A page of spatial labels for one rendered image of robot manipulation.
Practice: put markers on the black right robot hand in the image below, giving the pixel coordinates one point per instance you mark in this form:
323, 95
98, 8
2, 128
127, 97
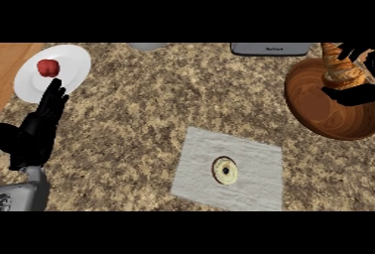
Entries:
351, 94

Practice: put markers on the red bell pepper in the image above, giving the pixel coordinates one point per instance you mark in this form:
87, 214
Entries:
47, 67

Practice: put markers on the golden brown croissant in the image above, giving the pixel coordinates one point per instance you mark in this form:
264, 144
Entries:
340, 71

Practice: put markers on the pale grey rounded object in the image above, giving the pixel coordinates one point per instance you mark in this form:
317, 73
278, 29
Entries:
146, 46

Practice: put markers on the light wooden board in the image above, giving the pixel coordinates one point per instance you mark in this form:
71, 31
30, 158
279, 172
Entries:
12, 69

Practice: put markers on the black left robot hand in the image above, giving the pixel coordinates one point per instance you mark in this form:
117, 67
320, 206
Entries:
37, 125

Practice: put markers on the brown wooden bowl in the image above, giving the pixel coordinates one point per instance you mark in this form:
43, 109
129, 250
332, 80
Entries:
322, 105

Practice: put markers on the grey cloth placemat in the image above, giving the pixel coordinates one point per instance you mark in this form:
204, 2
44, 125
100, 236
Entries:
244, 178

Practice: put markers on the pale can with dark rim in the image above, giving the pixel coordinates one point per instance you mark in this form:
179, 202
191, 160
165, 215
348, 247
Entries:
224, 170

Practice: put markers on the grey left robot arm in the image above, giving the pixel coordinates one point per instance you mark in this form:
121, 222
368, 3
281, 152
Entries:
22, 195

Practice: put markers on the dark grey flat appliance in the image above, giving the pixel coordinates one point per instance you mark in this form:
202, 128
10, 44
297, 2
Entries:
270, 49

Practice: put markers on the white round plate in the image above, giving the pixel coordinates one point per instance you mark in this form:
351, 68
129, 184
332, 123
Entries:
72, 71

